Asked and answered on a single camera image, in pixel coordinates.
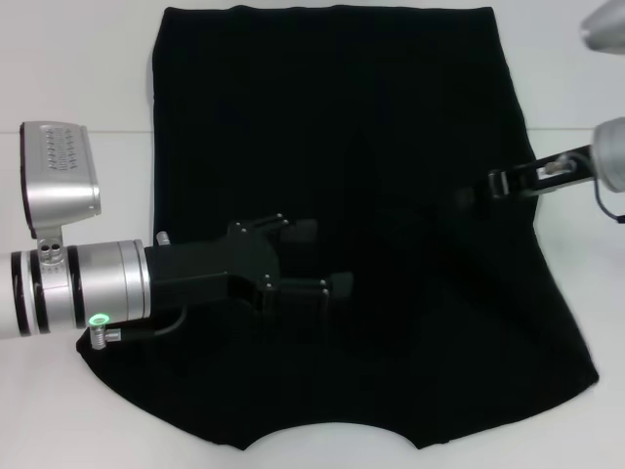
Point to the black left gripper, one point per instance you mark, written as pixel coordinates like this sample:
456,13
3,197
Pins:
205,271

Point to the small silver left gripper plug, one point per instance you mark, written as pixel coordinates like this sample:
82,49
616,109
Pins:
163,239

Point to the black t-shirt with FREE print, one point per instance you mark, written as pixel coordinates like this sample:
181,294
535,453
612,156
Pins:
390,122

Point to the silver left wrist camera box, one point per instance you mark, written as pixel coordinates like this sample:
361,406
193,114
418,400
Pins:
63,166

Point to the small silver right gripper plug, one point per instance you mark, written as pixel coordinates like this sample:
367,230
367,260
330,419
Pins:
554,167

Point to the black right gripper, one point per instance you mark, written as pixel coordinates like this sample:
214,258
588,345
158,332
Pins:
517,182

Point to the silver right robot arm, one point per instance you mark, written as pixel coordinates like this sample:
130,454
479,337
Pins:
610,151

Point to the small silver gripper plug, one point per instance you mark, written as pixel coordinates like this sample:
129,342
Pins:
554,167
163,239

